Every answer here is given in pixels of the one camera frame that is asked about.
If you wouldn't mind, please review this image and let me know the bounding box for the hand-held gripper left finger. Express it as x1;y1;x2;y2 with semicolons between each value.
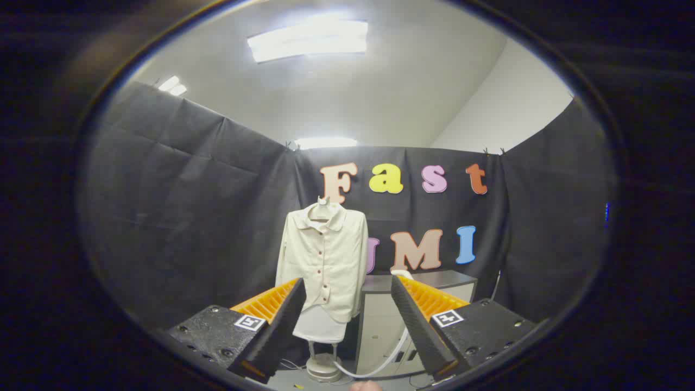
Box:
168;278;307;384

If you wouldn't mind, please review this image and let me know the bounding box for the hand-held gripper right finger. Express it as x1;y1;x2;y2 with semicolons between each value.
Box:
390;275;536;381

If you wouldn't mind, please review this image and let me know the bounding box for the white garment steamer hose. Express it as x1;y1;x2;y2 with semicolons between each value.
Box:
332;327;409;379

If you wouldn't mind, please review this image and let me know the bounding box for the cream button-up shirt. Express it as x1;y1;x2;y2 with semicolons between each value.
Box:
275;202;369;324

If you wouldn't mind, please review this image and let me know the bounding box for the white cabinet with grey top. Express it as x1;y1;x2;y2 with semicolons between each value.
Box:
355;270;479;379

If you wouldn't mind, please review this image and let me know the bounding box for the white mannequin stand base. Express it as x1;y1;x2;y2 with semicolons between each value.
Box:
306;342;343;383

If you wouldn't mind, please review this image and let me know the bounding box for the ceiling light above backdrop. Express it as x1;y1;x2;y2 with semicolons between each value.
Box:
294;137;359;150

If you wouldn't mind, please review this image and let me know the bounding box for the small ceiling light panel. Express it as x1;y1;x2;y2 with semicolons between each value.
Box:
157;75;188;97

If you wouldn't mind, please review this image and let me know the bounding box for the large rectangular ceiling light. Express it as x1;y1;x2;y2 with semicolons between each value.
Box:
247;20;369;64

